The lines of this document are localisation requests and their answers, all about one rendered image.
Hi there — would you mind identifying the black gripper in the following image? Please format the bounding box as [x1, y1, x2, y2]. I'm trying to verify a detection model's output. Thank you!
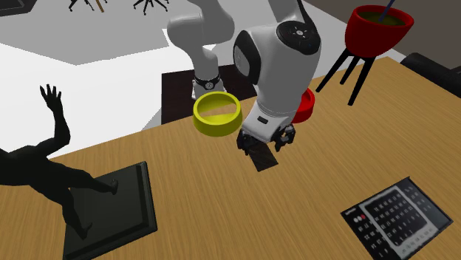
[236, 123, 297, 157]

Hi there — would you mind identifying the dark brown flat rectangular slab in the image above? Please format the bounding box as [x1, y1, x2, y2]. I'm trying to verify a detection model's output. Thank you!
[249, 147, 279, 173]

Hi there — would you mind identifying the red bowl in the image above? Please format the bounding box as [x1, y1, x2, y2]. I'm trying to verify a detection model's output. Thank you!
[291, 88, 316, 124]

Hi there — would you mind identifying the yellow bowl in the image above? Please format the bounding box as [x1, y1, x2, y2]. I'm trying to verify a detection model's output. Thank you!
[192, 91, 243, 137]

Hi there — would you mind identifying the red plant pot on black legs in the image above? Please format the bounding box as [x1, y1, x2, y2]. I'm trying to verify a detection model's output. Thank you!
[315, 0, 415, 107]

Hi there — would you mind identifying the black flat keypad device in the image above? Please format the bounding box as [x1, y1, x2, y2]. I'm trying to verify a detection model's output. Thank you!
[340, 176, 454, 260]

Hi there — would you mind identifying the black human figure on base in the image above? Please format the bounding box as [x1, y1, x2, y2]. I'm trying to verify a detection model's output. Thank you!
[0, 84, 159, 260]

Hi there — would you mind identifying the black office chair base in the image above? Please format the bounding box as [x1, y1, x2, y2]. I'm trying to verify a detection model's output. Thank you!
[132, 0, 170, 16]
[67, 0, 109, 13]

